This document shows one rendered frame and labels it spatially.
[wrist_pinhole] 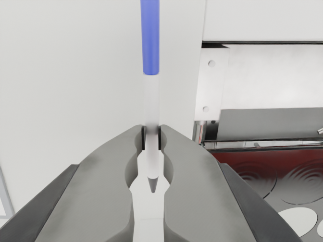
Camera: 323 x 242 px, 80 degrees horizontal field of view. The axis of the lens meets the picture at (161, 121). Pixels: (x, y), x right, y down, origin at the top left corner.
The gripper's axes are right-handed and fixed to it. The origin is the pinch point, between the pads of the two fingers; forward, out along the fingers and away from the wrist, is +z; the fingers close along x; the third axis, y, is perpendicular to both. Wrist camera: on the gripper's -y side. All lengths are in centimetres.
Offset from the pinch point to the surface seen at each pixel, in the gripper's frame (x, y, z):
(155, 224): 0.1, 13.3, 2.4
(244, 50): 10.2, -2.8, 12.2
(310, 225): 28.3, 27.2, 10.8
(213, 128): 9.0, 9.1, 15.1
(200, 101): 5.1, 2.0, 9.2
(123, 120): -2.3, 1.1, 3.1
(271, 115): 19.8, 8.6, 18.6
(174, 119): 1.7, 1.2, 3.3
